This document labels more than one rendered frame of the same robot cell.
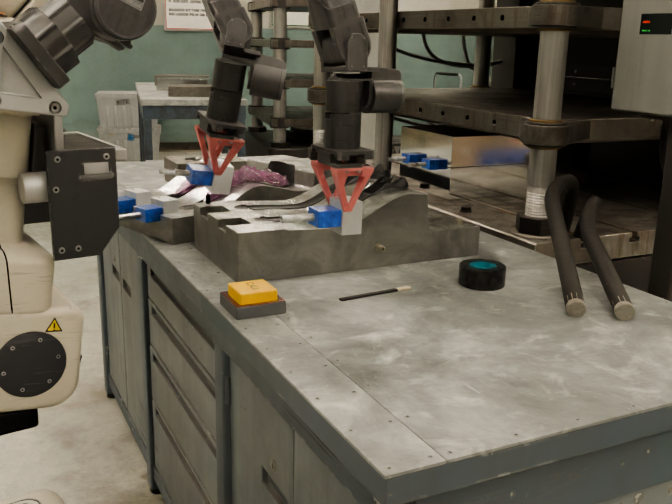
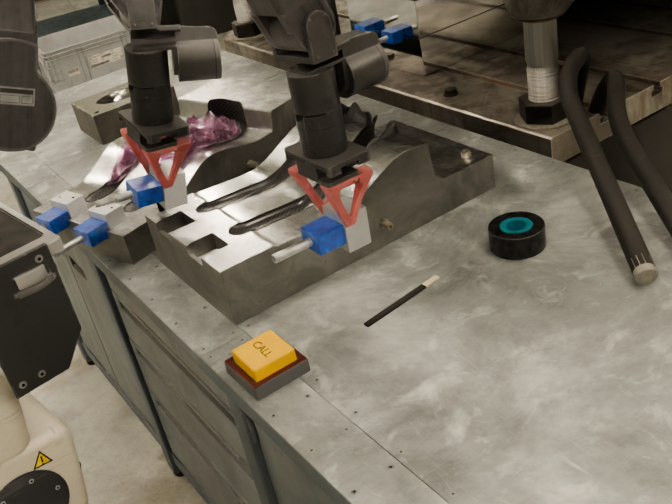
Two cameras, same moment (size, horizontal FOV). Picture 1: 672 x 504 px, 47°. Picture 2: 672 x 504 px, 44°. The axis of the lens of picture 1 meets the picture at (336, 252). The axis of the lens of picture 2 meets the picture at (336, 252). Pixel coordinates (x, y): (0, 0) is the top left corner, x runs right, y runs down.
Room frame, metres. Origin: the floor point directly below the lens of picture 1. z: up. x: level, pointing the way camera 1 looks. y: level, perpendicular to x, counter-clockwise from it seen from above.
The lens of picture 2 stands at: (0.27, 0.04, 1.46)
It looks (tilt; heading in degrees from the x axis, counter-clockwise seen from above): 30 degrees down; 358
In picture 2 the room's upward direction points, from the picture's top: 12 degrees counter-clockwise
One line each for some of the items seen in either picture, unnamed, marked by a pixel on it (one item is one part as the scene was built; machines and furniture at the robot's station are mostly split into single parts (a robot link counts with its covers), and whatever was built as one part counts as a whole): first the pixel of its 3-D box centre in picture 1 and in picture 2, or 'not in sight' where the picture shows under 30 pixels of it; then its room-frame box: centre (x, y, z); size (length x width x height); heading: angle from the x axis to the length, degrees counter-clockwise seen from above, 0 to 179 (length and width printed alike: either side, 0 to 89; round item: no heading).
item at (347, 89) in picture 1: (347, 96); (317, 86); (1.23, -0.01, 1.12); 0.07 x 0.06 x 0.07; 122
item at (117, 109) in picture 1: (128, 109); not in sight; (7.71, 2.07, 0.49); 0.60 x 0.42 x 0.33; 102
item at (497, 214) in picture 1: (502, 189); (476, 31); (2.41, -0.52, 0.76); 1.30 x 0.84 x 0.07; 27
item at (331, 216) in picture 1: (318, 216); (316, 238); (1.21, 0.03, 0.93); 0.13 x 0.05 x 0.05; 117
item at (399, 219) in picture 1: (336, 218); (320, 188); (1.48, 0.00, 0.87); 0.50 x 0.26 x 0.14; 117
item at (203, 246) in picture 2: (234, 231); (210, 255); (1.34, 0.18, 0.87); 0.05 x 0.05 x 0.04; 27
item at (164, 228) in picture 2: (215, 218); (178, 232); (1.43, 0.23, 0.87); 0.05 x 0.05 x 0.04; 27
